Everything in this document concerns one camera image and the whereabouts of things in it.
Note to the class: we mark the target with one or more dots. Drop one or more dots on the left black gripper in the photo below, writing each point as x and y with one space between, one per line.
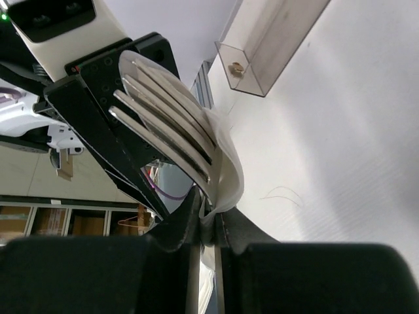
117 149

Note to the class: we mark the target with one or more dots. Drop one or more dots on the clear smoky plastic box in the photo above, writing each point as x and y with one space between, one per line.
263 37

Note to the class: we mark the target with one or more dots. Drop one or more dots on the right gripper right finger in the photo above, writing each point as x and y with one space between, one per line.
257 274

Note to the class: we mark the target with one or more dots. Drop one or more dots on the small beige object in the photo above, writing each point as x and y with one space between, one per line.
236 70

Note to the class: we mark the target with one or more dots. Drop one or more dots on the black handled steel fork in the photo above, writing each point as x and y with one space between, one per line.
176 138

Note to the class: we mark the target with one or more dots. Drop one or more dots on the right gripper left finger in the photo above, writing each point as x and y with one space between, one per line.
156 272

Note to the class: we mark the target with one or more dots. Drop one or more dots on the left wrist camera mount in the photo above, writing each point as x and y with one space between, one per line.
58 33

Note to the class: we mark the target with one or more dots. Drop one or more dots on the white paper napkin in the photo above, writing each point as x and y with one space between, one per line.
229 188

